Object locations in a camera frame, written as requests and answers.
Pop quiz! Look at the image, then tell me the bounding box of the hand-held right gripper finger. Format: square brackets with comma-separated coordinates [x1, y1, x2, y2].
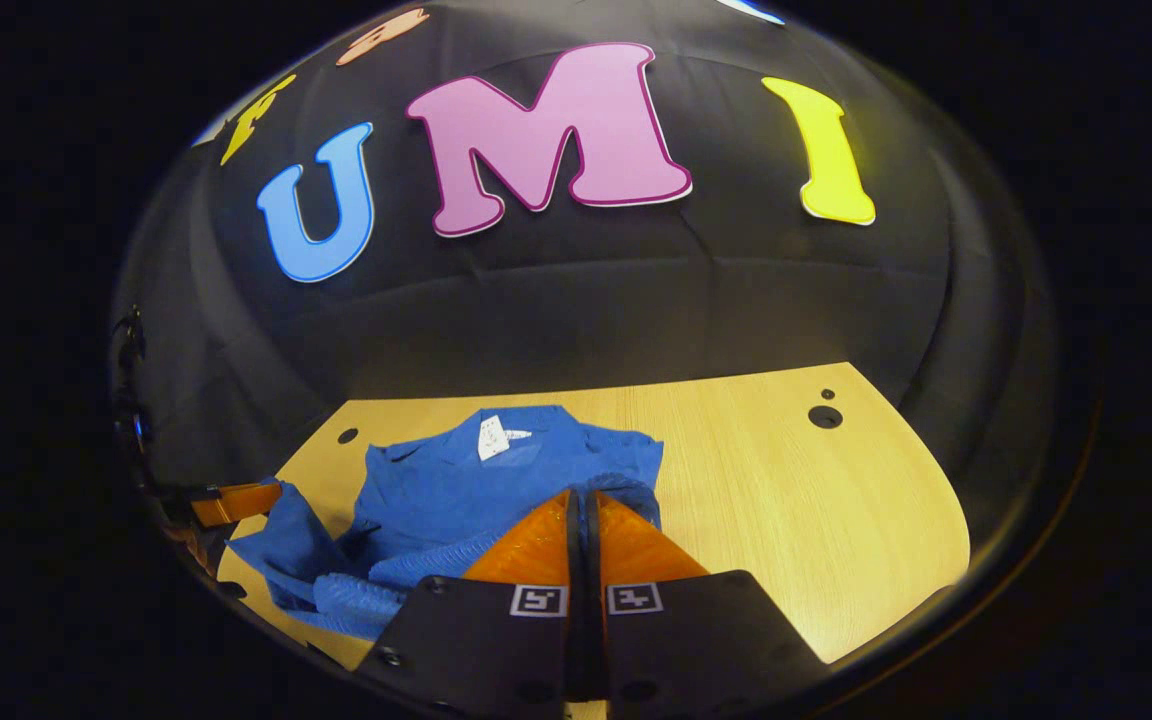
[586, 488, 832, 716]
[356, 488, 584, 716]

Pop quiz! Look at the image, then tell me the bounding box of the blue button-up shirt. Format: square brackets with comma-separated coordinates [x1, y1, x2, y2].
[226, 404, 665, 643]

